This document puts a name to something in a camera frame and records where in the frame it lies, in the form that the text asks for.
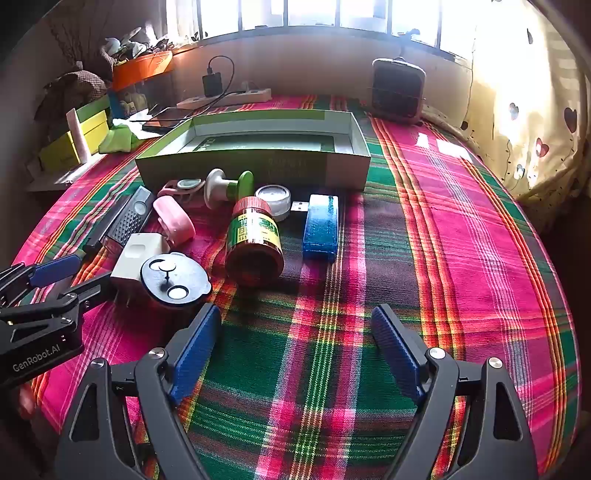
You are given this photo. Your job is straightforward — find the white power strip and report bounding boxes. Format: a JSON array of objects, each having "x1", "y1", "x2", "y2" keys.
[{"x1": 177, "y1": 88, "x2": 272, "y2": 110}]

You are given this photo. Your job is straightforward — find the yellow and green box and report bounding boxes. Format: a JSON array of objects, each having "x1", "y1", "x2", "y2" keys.
[{"x1": 38, "y1": 95, "x2": 112, "y2": 174}]

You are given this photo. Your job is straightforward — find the black remote control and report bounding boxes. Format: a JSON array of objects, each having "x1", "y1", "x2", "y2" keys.
[{"x1": 83, "y1": 185, "x2": 155, "y2": 252}]

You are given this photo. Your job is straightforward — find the red-lid jar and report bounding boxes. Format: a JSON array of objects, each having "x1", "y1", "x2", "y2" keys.
[{"x1": 225, "y1": 196, "x2": 284, "y2": 288}]

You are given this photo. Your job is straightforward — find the white round lid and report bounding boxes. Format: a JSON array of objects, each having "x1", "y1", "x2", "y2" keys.
[{"x1": 255, "y1": 185, "x2": 293, "y2": 221}]

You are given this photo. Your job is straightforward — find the brown checkered cloth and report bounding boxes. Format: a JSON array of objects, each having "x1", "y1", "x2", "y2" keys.
[{"x1": 34, "y1": 69, "x2": 109, "y2": 123}]

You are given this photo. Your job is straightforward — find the cream heart-print curtain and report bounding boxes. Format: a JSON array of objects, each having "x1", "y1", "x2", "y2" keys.
[{"x1": 459, "y1": 0, "x2": 591, "y2": 217}]

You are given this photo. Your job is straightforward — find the black charging cable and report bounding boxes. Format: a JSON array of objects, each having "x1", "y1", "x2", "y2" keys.
[{"x1": 129, "y1": 55, "x2": 236, "y2": 123}]

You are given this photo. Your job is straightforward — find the pink plastic case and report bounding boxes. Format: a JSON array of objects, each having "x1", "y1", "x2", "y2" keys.
[{"x1": 152, "y1": 195, "x2": 196, "y2": 247}]

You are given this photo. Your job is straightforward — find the black charger plug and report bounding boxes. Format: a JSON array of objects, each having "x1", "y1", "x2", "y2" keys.
[{"x1": 202, "y1": 68, "x2": 223, "y2": 97}]

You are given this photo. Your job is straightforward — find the blue glitter usb drive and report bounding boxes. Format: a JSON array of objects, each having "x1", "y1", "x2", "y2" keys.
[{"x1": 291, "y1": 194, "x2": 340, "y2": 262}]

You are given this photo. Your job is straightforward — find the green cardboard box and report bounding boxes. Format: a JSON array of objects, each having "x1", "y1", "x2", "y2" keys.
[{"x1": 135, "y1": 109, "x2": 372, "y2": 191}]

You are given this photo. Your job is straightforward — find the white tissue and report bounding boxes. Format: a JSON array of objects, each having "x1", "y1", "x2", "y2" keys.
[{"x1": 111, "y1": 115, "x2": 148, "y2": 134}]

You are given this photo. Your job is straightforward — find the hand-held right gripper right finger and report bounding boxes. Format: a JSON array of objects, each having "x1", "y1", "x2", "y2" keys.
[{"x1": 370, "y1": 303, "x2": 539, "y2": 480}]

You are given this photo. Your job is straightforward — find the window with metal bars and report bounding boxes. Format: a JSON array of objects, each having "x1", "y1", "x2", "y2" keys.
[{"x1": 164, "y1": 0, "x2": 481, "y2": 61}]

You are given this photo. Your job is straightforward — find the orange storage box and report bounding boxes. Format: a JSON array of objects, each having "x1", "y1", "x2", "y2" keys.
[{"x1": 112, "y1": 50, "x2": 175, "y2": 92}]

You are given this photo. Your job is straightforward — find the pink and green plaid blanket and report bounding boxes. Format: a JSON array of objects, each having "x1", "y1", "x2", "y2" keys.
[{"x1": 18, "y1": 95, "x2": 580, "y2": 480}]

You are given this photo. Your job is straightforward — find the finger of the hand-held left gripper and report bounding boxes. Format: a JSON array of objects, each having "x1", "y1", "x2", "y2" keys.
[
  {"x1": 0, "y1": 255, "x2": 83, "y2": 308},
  {"x1": 0, "y1": 272, "x2": 114, "y2": 324}
]

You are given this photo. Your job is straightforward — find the white tube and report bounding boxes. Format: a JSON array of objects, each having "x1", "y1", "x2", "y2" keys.
[{"x1": 67, "y1": 108, "x2": 90, "y2": 164}]

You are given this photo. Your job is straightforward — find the white charger adapter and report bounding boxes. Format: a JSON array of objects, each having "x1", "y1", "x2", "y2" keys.
[{"x1": 110, "y1": 233, "x2": 172, "y2": 305}]

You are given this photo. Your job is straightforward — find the pink holder with green disc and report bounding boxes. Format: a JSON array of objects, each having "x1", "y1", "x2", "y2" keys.
[{"x1": 158, "y1": 178, "x2": 205, "y2": 204}]

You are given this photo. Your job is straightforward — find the blue box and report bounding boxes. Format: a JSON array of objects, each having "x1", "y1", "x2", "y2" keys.
[{"x1": 108, "y1": 88, "x2": 139, "y2": 121}]

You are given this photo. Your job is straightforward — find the pile of clutter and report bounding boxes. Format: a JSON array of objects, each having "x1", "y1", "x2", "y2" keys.
[{"x1": 99, "y1": 25, "x2": 199, "y2": 65}]

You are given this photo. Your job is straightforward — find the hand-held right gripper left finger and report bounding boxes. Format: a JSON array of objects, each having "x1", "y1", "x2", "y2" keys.
[{"x1": 55, "y1": 302, "x2": 222, "y2": 480}]

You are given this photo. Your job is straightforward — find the black smartphone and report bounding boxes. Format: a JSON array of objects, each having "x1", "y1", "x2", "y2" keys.
[{"x1": 142, "y1": 107, "x2": 195, "y2": 136}]

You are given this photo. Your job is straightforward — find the green and white suction hook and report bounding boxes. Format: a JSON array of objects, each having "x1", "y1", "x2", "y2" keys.
[{"x1": 204, "y1": 169, "x2": 254, "y2": 204}]

